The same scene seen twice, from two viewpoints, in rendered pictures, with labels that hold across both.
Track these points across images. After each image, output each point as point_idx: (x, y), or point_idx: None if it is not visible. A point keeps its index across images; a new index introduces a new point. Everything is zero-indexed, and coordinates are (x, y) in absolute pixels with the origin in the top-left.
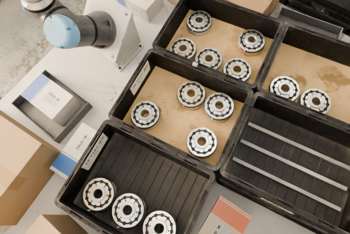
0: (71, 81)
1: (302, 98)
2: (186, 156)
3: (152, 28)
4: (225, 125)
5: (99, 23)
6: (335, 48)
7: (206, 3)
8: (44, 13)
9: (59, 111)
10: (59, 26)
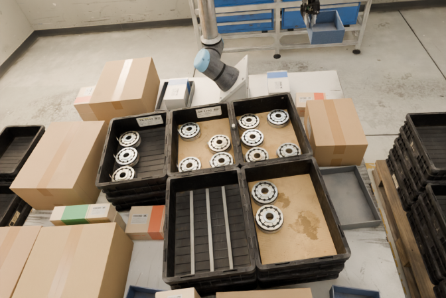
0: (197, 96)
1: (266, 207)
2: (168, 156)
3: None
4: None
5: (226, 73)
6: (324, 202)
7: (291, 109)
8: (205, 46)
9: (170, 99)
10: (201, 55)
